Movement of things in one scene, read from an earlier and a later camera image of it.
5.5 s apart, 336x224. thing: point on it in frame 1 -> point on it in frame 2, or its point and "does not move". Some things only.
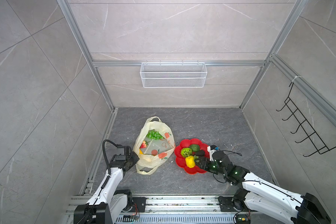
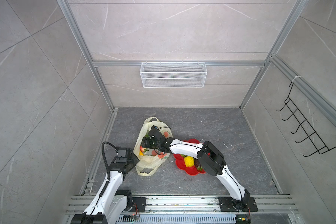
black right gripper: [204, 163] -> [145, 142]
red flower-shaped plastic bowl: [181, 160] does not move
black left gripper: [136, 158] does not move
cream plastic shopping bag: [154, 145] does not move
